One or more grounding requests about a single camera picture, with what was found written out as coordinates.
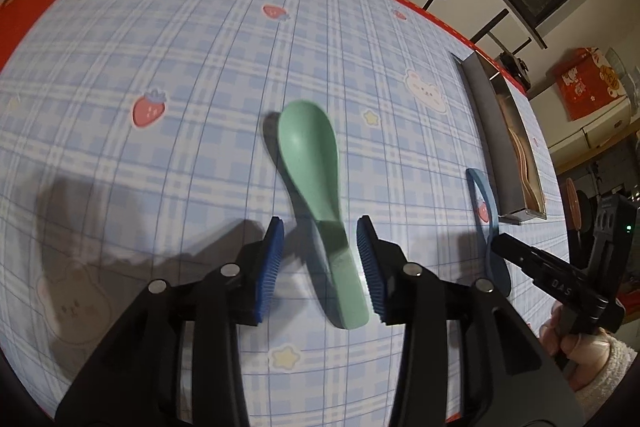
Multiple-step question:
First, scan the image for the pink spoon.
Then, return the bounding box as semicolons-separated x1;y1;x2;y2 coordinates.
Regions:
509;128;542;214

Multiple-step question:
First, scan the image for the blue spoon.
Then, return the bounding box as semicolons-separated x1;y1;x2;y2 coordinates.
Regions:
465;167;512;297

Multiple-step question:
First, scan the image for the green spoon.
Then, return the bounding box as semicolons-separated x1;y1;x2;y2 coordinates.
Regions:
278;100;369;329

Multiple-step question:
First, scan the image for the person's right hand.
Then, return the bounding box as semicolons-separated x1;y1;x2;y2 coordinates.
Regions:
539;301;611;391

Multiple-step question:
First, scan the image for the brown trash bin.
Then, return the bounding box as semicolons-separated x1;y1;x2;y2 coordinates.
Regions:
560;178;591;241

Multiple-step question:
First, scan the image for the black metal utensil tray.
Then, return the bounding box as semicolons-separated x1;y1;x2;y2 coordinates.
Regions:
457;51;547;223

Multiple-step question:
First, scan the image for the white refrigerator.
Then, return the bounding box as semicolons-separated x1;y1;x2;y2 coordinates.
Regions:
530;86;639;175

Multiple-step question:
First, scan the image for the blue plaid table mat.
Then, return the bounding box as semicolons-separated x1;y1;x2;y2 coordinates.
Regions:
0;0;572;423

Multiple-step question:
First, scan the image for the red cloth on refrigerator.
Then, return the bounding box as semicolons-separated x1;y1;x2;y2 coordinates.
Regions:
552;47;626;121

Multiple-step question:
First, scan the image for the rice cooker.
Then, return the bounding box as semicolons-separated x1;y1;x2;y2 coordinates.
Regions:
497;51;530;91

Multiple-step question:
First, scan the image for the black metal rack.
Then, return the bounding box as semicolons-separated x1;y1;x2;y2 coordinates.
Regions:
470;8;533;58

